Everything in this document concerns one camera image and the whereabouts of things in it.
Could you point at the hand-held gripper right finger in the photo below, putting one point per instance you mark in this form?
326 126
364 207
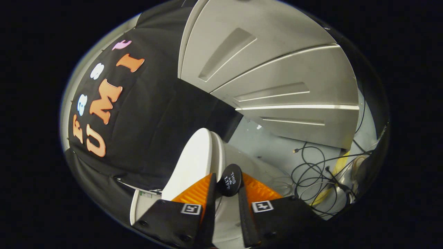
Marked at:
246 218

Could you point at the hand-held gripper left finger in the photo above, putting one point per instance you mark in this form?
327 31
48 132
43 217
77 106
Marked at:
208 214

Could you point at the white toilet lid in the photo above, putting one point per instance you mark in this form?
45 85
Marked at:
192 162

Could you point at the white toilet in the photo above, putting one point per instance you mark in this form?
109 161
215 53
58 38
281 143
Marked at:
252 166

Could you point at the white plastic drawer unit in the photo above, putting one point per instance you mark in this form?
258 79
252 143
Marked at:
277 69

